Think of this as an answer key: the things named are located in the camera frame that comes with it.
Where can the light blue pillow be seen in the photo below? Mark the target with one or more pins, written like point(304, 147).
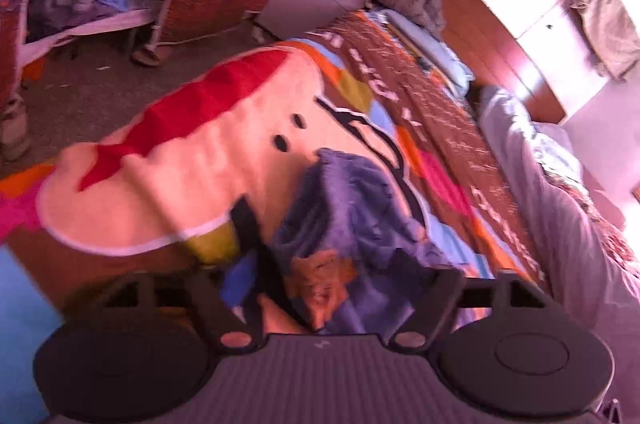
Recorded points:
point(436, 52)

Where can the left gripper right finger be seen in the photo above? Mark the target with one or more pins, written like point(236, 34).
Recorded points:
point(433, 312)

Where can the colourful cartoon bed sheet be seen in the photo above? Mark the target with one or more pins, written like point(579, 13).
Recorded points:
point(199, 174)

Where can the wooden headboard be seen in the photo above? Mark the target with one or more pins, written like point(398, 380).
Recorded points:
point(494, 56)

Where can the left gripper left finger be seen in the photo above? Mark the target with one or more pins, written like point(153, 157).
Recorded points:
point(224, 305)

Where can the grey lilac duvet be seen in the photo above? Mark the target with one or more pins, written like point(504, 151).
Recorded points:
point(592, 288)

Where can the pink floral blanket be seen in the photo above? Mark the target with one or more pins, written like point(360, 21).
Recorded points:
point(564, 171)

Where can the blue patterned pajama pants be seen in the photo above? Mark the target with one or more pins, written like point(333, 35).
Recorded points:
point(352, 262)

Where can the beige cloth on wall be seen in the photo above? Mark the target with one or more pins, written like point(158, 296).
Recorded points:
point(611, 34)

